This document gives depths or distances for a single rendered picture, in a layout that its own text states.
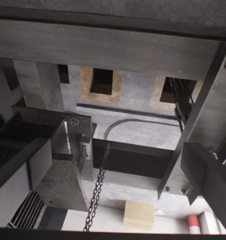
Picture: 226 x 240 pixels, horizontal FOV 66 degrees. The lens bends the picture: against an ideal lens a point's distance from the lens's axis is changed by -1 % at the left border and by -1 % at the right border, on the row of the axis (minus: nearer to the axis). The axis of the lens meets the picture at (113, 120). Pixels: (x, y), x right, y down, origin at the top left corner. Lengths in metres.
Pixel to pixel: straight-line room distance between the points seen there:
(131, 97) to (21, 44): 0.98
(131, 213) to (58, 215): 1.67
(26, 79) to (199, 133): 0.79
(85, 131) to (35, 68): 0.36
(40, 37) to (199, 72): 0.58
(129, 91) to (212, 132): 0.81
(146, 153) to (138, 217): 1.60
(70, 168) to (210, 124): 0.60
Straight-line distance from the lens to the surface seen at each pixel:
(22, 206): 0.92
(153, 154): 1.31
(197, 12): 1.32
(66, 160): 0.69
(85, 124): 0.84
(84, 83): 1.51
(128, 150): 1.30
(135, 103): 1.53
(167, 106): 1.56
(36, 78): 0.81
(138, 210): 2.82
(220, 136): 0.90
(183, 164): 0.17
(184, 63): 0.67
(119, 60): 0.66
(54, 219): 1.27
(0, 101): 1.16
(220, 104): 0.78
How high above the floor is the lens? 1.28
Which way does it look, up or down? 50 degrees down
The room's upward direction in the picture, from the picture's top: 166 degrees counter-clockwise
